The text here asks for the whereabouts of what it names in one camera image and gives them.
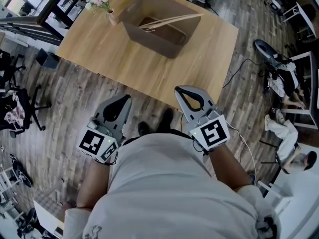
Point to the person's black right shoe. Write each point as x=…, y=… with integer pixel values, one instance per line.
x=165, y=119

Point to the black floor box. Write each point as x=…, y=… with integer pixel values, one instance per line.
x=47, y=58

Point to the brown plastic container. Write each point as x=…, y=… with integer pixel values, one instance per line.
x=159, y=26

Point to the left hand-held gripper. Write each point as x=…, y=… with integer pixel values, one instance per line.
x=97, y=143

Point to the person's right forearm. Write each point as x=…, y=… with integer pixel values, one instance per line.
x=229, y=168

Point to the pink clothes on chair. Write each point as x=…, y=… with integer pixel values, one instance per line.
x=13, y=112

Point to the white frame desk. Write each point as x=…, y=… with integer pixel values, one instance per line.
x=307, y=88

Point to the person's white shirt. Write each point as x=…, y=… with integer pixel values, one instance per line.
x=169, y=190

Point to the black and white chair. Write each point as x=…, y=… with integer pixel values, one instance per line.
x=279, y=63

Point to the pink flowers in vase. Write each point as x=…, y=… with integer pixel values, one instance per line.
x=101, y=2

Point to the person's left forearm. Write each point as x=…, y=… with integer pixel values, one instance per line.
x=93, y=183

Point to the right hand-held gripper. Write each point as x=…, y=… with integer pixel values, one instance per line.
x=211, y=131

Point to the black office chair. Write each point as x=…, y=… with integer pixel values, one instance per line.
x=23, y=108

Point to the small white table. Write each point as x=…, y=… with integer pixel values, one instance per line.
x=302, y=19

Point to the person's black shoe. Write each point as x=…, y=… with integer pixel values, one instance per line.
x=165, y=119
x=143, y=128

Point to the person's black left shoe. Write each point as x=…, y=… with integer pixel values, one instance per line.
x=143, y=128

